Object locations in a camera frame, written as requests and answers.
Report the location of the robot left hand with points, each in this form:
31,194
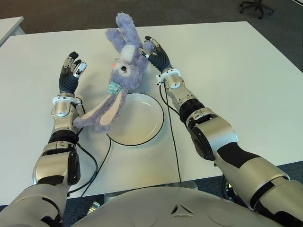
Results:
67,81

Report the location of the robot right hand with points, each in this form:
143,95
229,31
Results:
161,59

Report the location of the purple plush bunny doll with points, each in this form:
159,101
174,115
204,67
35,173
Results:
125,71

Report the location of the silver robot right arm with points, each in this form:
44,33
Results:
213,142

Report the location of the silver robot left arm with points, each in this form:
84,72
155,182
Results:
59,113

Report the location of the white plate black rim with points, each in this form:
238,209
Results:
139,118

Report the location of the white neighbouring desk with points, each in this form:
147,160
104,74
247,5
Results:
9,29

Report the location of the black office chair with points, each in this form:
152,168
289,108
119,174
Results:
258,8

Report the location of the white table leg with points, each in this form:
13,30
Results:
187,184
113,195

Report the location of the silver robot torso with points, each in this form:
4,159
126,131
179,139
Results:
165,208

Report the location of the metal bracket under table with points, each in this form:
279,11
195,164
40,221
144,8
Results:
93,206
228,189

